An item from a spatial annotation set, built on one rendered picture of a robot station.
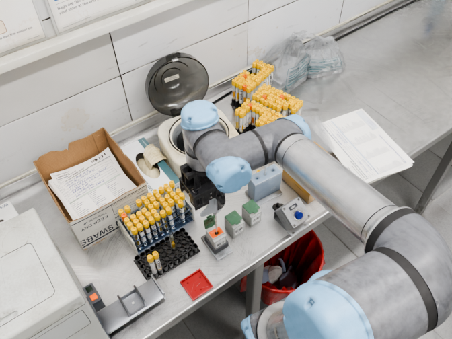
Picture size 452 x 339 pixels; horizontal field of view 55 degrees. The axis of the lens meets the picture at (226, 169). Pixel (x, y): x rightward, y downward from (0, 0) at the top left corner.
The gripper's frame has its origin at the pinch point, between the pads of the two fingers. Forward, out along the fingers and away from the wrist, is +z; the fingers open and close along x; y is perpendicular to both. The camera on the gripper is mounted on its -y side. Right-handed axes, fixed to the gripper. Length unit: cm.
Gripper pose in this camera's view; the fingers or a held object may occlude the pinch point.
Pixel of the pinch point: (214, 207)
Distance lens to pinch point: 113.5
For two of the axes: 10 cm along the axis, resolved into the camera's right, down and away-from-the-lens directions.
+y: -8.3, 4.4, -3.4
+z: 0.2, 6.4, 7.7
